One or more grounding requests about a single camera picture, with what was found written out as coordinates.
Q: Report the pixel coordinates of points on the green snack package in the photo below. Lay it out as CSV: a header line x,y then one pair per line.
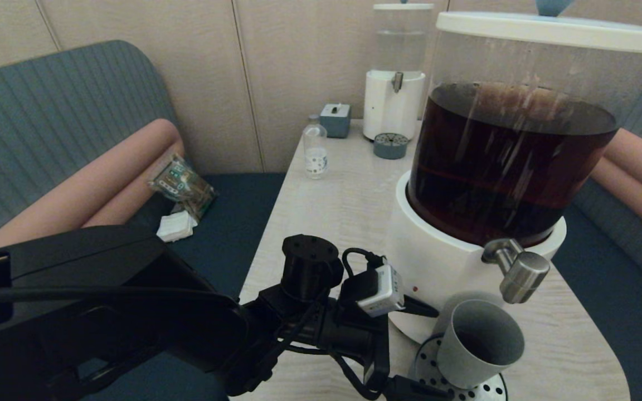
x,y
181,186

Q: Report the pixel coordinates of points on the teal upholstered bench sofa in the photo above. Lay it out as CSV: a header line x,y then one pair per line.
x,y
31,122
622,312

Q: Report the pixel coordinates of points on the small white water dispenser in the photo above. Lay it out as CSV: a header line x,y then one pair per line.
x,y
388,111

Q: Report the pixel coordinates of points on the large dispenser with dark tea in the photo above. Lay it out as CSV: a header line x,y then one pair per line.
x,y
438,262

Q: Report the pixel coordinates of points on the small grey box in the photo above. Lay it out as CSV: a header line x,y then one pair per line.
x,y
334,121

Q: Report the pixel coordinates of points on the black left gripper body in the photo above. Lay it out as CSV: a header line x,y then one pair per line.
x,y
354,334

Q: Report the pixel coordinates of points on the clear plastic bottle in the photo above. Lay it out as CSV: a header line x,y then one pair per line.
x,y
315,156

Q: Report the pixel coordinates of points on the white folded napkins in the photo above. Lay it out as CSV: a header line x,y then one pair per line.
x,y
176,227

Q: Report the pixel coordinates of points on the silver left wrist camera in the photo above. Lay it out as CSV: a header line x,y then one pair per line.
x,y
382,292

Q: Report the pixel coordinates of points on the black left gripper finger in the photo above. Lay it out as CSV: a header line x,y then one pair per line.
x,y
418,390
418,306

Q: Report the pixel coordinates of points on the wide white lid blue knob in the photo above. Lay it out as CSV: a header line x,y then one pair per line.
x,y
549,30

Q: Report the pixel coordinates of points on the grey plastic cup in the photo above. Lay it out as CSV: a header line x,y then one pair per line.
x,y
477,345

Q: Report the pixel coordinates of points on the large perforated metal drip tray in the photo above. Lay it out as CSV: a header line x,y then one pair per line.
x,y
427,373

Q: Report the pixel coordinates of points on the small grey drip tray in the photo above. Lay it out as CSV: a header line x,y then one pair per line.
x,y
390,148

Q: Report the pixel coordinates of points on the small white dispenser lid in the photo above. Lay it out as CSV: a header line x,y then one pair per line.
x,y
403,6

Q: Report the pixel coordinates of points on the small metal dispenser tap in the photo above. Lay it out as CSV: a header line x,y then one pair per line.
x,y
397,82

